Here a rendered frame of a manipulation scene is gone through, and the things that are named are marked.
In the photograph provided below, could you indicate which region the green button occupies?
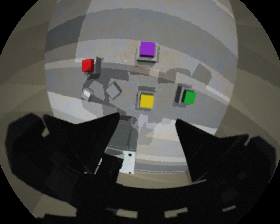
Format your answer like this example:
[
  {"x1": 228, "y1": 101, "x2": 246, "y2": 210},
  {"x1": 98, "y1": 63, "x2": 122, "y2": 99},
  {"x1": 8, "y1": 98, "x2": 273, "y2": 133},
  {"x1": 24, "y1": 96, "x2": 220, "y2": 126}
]
[{"x1": 175, "y1": 87, "x2": 196, "y2": 105}]

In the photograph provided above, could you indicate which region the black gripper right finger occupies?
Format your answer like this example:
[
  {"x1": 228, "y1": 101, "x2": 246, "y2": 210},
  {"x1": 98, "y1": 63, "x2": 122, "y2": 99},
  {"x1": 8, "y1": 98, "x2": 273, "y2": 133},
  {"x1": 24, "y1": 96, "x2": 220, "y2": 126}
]
[{"x1": 176, "y1": 119, "x2": 249, "y2": 183}]

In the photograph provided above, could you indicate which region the red button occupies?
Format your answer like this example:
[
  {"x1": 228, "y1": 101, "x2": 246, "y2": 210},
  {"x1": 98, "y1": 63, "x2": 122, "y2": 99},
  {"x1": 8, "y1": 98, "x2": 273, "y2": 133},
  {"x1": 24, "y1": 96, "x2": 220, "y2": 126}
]
[{"x1": 81, "y1": 56, "x2": 101, "y2": 75}]

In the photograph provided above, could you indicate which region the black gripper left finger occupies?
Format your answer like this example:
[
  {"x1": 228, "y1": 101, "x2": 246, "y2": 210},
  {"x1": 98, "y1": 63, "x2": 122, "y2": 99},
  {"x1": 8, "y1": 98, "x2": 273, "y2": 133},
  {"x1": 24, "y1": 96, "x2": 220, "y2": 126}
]
[{"x1": 43, "y1": 113, "x2": 120, "y2": 175}]

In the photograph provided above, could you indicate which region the purple button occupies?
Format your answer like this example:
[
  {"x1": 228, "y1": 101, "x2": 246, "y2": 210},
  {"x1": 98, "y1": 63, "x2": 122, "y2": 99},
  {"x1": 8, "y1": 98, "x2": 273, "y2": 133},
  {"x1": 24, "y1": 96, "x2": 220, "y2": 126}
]
[{"x1": 137, "y1": 40, "x2": 159, "y2": 64}]

